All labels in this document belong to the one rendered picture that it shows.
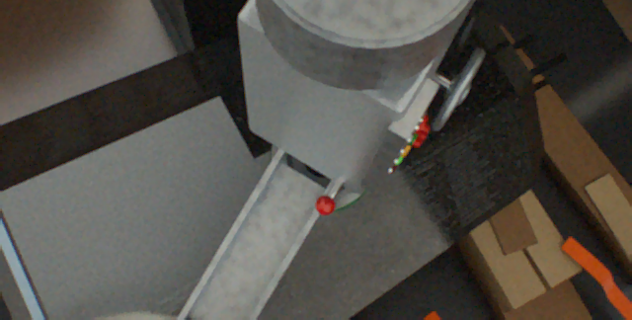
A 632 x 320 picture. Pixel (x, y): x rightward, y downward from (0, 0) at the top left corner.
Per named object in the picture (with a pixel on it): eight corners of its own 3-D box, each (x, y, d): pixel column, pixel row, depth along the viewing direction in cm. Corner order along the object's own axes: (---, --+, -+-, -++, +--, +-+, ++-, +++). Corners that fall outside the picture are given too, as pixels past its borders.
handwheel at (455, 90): (425, 46, 128) (443, 7, 113) (475, 75, 127) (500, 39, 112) (382, 115, 124) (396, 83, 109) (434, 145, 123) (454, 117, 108)
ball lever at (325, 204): (335, 171, 117) (337, 165, 114) (353, 181, 117) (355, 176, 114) (310, 210, 115) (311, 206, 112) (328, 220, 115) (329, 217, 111)
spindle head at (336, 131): (354, -24, 134) (390, -203, 91) (458, 36, 132) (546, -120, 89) (247, 134, 124) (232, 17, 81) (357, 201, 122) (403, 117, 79)
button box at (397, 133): (385, 142, 111) (421, 72, 84) (400, 151, 111) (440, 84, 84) (358, 186, 109) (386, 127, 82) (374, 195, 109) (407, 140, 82)
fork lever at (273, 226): (353, -5, 136) (352, -12, 131) (443, 46, 134) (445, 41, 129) (162, 313, 136) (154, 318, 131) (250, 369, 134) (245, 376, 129)
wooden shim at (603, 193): (582, 188, 236) (584, 187, 234) (606, 174, 237) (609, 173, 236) (626, 256, 230) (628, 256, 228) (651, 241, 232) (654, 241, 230)
